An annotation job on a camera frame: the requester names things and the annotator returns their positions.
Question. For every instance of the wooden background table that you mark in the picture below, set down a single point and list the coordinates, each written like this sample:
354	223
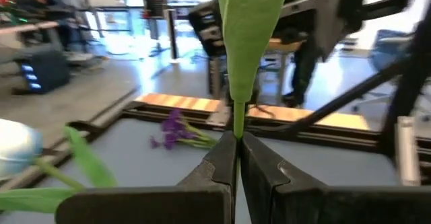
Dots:
283	45

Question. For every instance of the black equipment box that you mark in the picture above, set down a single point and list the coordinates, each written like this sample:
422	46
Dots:
205	25

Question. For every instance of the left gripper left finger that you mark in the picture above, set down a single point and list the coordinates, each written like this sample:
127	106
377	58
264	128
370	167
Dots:
168	204

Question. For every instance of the black box blue lights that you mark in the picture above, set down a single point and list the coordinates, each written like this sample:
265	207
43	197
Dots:
47	72

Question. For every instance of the blue chair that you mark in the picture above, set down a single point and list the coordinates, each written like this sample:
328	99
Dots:
387	49

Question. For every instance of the black post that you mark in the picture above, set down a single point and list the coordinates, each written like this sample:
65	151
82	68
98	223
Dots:
172	35

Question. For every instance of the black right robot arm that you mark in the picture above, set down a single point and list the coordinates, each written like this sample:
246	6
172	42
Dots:
412	82

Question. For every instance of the purple artificial flower bunch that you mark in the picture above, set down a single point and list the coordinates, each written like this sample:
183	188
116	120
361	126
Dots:
173	133

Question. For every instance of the white artificial tulip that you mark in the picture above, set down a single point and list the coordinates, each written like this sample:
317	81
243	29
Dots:
17	146
249	32

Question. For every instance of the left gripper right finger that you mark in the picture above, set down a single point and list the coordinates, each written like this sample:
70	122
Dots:
320	204

